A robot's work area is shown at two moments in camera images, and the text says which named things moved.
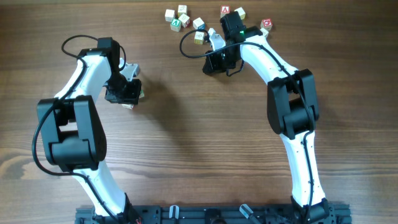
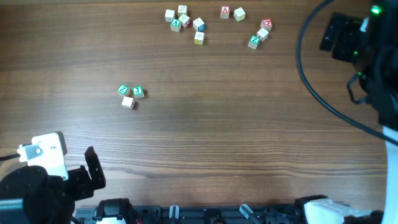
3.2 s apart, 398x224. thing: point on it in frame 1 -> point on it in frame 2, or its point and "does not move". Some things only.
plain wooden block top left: x=170 y=15 does not move
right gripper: x=212 y=68 -> x=345 y=45
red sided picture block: x=128 y=106 does not move
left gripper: x=125 y=94 -> x=82 y=179
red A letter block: x=225 y=9 does not move
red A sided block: x=264 y=32 does not move
